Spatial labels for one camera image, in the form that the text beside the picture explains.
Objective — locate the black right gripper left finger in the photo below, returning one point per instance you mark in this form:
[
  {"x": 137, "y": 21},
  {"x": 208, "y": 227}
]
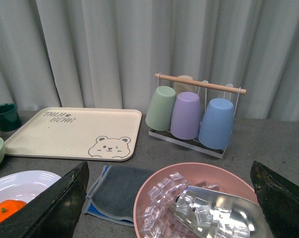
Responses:
[{"x": 55, "y": 212}]

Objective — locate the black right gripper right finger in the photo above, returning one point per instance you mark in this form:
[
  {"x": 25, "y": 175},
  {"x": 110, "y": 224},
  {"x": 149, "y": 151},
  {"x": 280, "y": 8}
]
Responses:
[{"x": 278, "y": 199}]

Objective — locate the white plate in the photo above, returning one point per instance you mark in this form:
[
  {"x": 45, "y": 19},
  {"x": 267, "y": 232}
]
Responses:
[{"x": 27, "y": 185}]

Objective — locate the orange fruit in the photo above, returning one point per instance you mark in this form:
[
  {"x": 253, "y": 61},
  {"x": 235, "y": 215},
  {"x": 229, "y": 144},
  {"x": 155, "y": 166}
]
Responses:
[{"x": 9, "y": 207}]

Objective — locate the grey blue cloth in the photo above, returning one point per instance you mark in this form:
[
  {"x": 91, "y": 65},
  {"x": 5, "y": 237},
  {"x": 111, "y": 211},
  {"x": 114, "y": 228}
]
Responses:
[{"x": 113, "y": 194}]

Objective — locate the pink bowl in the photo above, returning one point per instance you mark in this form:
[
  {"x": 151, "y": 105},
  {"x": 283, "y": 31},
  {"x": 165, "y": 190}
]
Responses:
[{"x": 194, "y": 173}]

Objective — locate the metal ice scoop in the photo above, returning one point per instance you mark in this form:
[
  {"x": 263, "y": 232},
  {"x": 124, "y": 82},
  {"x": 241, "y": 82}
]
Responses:
[{"x": 213, "y": 214}]

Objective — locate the cream bear tray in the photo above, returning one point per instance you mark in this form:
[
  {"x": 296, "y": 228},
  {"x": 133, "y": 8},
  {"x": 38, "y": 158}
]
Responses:
[{"x": 77, "y": 133}]

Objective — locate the blue cup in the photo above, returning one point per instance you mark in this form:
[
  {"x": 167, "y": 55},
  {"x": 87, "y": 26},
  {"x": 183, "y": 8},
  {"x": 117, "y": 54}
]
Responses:
[{"x": 217, "y": 124}]

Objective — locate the dark green mug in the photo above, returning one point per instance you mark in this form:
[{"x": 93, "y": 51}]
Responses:
[{"x": 9, "y": 117}]

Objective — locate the white cup rack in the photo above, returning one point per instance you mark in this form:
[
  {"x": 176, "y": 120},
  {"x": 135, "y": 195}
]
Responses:
[{"x": 195, "y": 144}]

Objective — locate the clear ice cubes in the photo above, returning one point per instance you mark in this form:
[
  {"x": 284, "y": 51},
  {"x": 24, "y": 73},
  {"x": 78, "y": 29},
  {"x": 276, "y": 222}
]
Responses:
[{"x": 158, "y": 221}]

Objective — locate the purple cup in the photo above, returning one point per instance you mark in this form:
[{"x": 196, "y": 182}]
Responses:
[{"x": 185, "y": 121}]

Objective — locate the green cup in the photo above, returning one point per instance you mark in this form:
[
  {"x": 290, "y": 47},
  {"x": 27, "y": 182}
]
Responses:
[{"x": 161, "y": 107}]

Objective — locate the beige cup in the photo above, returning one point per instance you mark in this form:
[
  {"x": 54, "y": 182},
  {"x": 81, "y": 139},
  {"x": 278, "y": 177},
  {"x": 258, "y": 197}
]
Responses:
[{"x": 181, "y": 87}]

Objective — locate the grey curtain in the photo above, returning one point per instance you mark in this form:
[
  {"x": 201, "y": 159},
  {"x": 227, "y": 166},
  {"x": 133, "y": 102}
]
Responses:
[{"x": 104, "y": 53}]

